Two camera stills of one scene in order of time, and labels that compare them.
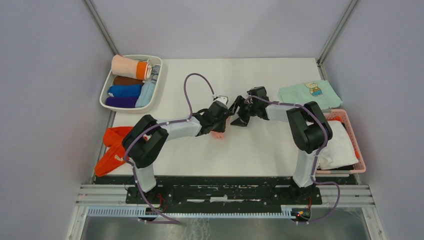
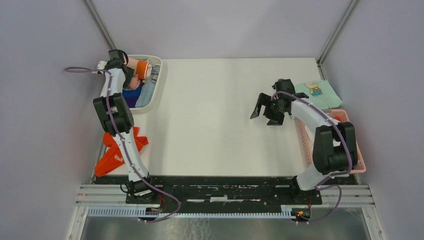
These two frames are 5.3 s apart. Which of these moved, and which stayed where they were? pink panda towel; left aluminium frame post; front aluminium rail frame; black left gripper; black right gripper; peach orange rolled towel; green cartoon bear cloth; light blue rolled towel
Moved: pink panda towel; black left gripper; black right gripper
Stayed: front aluminium rail frame; peach orange rolled towel; light blue rolled towel; left aluminium frame post; green cartoon bear cloth
